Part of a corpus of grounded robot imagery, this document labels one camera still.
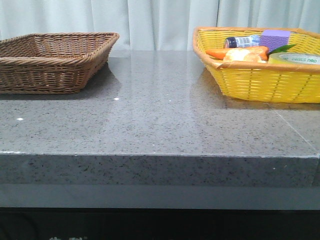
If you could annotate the yellow tape roll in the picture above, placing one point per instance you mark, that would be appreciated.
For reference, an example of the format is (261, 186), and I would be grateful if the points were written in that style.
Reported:
(293, 58)

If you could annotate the orange toy carrot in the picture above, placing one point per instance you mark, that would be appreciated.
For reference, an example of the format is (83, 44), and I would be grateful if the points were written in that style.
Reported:
(219, 53)

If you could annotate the white curtain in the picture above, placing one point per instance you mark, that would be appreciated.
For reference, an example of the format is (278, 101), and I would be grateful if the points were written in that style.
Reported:
(153, 25)

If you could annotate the yellow woven plastic basket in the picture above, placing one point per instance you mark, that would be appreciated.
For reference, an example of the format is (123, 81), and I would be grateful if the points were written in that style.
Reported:
(271, 83)

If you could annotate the small blue-label bottle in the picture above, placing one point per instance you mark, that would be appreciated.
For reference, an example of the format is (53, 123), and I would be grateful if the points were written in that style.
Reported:
(242, 41)

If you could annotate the toy bread loaf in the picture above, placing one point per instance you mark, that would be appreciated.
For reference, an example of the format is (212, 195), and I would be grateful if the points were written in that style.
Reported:
(253, 54)

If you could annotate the brown wicker basket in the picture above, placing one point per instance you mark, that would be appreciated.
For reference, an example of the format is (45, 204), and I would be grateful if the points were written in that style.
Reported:
(52, 63)

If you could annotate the purple foam block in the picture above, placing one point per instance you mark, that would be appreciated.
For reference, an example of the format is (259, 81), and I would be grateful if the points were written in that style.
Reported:
(273, 39)

